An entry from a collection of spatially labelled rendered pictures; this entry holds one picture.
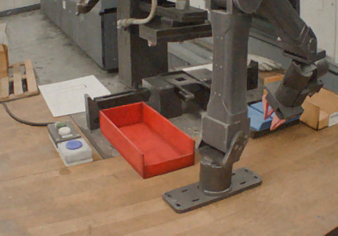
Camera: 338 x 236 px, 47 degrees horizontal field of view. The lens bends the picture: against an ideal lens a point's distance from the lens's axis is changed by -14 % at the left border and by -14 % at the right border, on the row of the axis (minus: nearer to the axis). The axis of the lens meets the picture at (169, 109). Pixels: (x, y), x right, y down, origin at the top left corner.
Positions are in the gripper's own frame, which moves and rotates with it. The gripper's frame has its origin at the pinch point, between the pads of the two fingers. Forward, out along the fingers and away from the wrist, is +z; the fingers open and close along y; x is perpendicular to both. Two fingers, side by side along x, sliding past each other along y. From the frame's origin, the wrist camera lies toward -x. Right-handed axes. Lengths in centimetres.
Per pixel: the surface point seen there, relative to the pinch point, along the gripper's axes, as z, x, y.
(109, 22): 191, -86, 259
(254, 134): 2.8, 4.2, -0.3
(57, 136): 12, 47, 18
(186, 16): -9.4, 10.9, 29.9
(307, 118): 0.6, -13.6, -2.3
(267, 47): 32, -55, 53
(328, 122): -1.1, -18.5, -6.4
